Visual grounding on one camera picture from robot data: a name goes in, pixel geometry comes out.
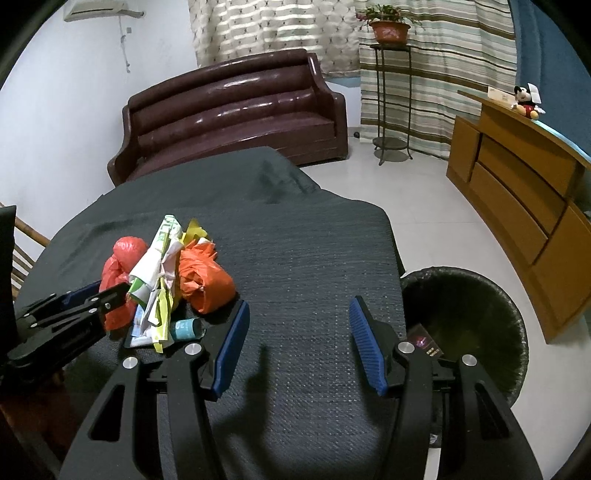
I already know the small teal tube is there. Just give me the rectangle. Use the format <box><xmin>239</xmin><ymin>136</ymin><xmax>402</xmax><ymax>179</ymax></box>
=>
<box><xmin>170</xmin><ymin>318</ymin><xmax>205</xmax><ymax>341</ymax></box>

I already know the red plastic bag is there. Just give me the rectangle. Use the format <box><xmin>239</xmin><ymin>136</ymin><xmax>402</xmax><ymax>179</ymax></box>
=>
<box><xmin>99</xmin><ymin>236</ymin><xmax>148</xmax><ymax>331</ymax></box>

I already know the dark red cigarette pack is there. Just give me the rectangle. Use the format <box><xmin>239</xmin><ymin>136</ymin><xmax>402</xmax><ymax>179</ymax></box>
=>
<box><xmin>407</xmin><ymin>324</ymin><xmax>444</xmax><ymax>359</ymax></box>

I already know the orange plastic bag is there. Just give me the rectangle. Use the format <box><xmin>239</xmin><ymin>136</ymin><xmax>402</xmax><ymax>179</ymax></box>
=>
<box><xmin>177</xmin><ymin>240</ymin><xmax>236</xmax><ymax>314</ymax></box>

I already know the green white paper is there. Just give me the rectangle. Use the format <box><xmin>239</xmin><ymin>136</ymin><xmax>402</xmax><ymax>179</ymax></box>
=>
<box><xmin>129</xmin><ymin>215</ymin><xmax>182</xmax><ymax>354</ymax></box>

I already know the yellow wrapper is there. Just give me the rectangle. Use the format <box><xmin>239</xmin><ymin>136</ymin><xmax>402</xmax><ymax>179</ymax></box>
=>
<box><xmin>181</xmin><ymin>218</ymin><xmax>211</xmax><ymax>246</ymax></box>

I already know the black lined trash bin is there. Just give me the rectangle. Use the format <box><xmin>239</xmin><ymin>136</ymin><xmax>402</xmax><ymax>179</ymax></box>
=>
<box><xmin>402</xmin><ymin>266</ymin><xmax>529</xmax><ymax>448</ymax></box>

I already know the bamboo chair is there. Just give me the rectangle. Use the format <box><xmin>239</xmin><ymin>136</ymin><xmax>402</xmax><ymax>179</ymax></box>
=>
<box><xmin>1</xmin><ymin>203</ymin><xmax>50</xmax><ymax>301</ymax></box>

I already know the dark grey tablecloth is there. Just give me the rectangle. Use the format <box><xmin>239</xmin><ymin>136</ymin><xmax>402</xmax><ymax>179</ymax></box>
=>
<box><xmin>16</xmin><ymin>148</ymin><xmax>405</xmax><ymax>479</ymax></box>

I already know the wooden sideboard cabinet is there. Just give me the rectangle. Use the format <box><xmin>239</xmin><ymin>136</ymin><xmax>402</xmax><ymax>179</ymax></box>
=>
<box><xmin>447</xmin><ymin>94</ymin><xmax>591</xmax><ymax>343</ymax></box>

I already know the white air conditioner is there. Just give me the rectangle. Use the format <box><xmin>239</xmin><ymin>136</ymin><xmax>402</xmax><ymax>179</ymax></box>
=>
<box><xmin>63</xmin><ymin>0</ymin><xmax>145</xmax><ymax>22</ymax></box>

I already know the brown leather sofa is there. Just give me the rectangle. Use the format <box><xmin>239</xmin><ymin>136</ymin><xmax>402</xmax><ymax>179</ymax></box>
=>
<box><xmin>107</xmin><ymin>48</ymin><xmax>349</xmax><ymax>186</ymax></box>

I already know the striped curtain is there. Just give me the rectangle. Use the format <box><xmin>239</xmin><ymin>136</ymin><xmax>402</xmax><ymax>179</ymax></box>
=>
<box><xmin>359</xmin><ymin>0</ymin><xmax>517</xmax><ymax>159</ymax></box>

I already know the small box on cabinet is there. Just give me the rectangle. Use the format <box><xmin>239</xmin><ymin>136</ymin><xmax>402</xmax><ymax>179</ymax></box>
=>
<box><xmin>487</xmin><ymin>86</ymin><xmax>515</xmax><ymax>109</ymax></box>

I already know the Mickey Mouse plush toy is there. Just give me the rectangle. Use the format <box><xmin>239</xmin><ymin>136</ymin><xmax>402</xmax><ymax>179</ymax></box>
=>
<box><xmin>511</xmin><ymin>83</ymin><xmax>546</xmax><ymax>120</ymax></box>

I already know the black metal plant stand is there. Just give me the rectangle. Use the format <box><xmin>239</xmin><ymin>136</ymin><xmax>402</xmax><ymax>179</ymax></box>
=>
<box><xmin>368</xmin><ymin>42</ymin><xmax>415</xmax><ymax>166</ymax></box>

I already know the blue curtain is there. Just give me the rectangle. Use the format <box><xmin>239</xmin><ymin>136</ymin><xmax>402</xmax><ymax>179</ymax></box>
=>
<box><xmin>509</xmin><ymin>1</ymin><xmax>590</xmax><ymax>153</ymax></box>

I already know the patterned beige curtain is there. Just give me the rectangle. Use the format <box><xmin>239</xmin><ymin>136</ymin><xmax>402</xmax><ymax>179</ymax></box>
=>
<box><xmin>188</xmin><ymin>0</ymin><xmax>360</xmax><ymax>77</ymax></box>

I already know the potted plant in clay pot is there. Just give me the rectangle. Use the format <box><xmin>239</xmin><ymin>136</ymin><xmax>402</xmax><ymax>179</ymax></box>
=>
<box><xmin>356</xmin><ymin>4</ymin><xmax>422</xmax><ymax>46</ymax></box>

